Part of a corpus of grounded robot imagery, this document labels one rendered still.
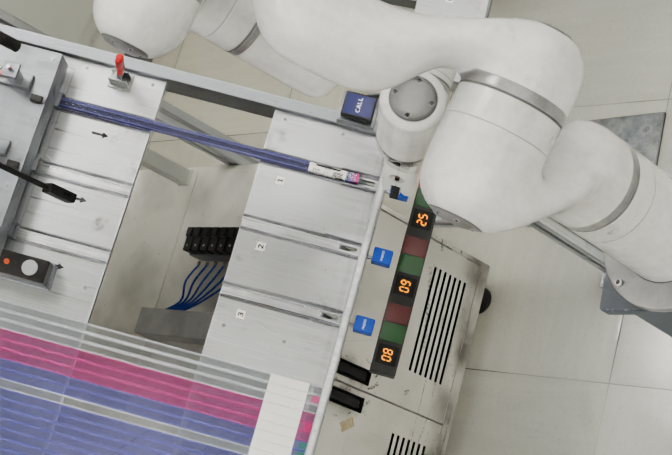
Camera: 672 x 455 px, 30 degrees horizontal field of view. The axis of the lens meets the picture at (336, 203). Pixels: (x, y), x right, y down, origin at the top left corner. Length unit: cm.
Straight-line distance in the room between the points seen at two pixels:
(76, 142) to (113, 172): 8
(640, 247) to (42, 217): 94
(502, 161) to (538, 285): 136
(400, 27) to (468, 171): 16
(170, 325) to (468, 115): 113
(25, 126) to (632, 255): 95
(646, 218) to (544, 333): 114
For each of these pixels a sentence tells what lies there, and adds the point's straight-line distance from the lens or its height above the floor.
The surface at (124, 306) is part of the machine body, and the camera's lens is 254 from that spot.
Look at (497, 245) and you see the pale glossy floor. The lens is 274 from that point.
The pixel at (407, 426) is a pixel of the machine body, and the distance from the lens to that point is 248.
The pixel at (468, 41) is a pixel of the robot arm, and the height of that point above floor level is 116.
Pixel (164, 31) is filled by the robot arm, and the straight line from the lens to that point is 128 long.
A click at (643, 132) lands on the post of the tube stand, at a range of 263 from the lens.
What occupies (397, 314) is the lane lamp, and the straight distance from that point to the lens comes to 193.
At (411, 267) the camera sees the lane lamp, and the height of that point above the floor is 66.
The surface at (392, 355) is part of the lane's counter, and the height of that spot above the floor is 65.
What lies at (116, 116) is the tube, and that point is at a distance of 201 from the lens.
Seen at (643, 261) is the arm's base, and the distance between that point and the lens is 154.
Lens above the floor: 201
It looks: 40 degrees down
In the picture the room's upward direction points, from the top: 61 degrees counter-clockwise
